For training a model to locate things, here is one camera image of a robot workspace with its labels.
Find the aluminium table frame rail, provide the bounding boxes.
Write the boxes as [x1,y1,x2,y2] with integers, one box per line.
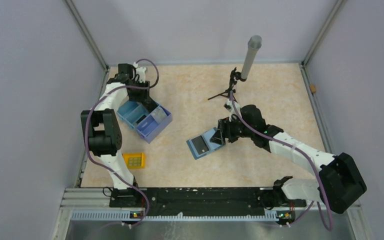
[299,63,367,214]

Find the silver grey credit card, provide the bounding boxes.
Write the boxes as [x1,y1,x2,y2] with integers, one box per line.
[150,106,167,124]

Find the white toothed cable strip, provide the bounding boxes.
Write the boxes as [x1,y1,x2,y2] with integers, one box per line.
[70,210,279,222]

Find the yellow toy brick block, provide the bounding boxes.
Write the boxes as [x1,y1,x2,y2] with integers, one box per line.
[122,152,146,169]

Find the blue compartment organizer tray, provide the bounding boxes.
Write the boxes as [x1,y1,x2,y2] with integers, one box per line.
[116,100,173,144]

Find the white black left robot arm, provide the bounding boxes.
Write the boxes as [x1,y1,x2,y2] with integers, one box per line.
[80,62,158,207]

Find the grey tube on stand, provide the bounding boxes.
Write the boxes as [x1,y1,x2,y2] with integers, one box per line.
[240,35,262,82]

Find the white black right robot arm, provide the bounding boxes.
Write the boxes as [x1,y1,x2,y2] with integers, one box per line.
[210,101,367,214]

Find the blue leather card holder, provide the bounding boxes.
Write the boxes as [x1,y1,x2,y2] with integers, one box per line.
[186,127,224,160]

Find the black mini tripod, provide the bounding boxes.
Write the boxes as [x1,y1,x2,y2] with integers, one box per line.
[207,67,241,101]

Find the black credit card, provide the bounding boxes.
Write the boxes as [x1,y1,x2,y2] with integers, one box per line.
[191,135,209,155]

